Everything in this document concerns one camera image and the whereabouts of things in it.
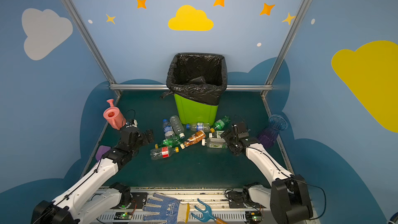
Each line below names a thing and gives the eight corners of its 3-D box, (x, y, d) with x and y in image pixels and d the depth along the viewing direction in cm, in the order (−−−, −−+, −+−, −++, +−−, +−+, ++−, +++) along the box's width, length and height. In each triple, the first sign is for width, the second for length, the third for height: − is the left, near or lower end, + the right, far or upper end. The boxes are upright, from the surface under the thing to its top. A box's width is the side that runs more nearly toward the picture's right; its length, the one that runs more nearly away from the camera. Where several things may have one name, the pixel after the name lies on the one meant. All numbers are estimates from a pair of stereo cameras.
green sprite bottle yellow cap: (156, 149, 91) (155, 145, 87) (157, 141, 94) (155, 137, 90) (181, 146, 92) (181, 142, 89) (181, 138, 96) (180, 135, 92)
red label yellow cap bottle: (151, 160, 88) (149, 157, 84) (152, 152, 91) (150, 149, 87) (179, 156, 90) (178, 152, 86) (178, 148, 93) (178, 144, 89)
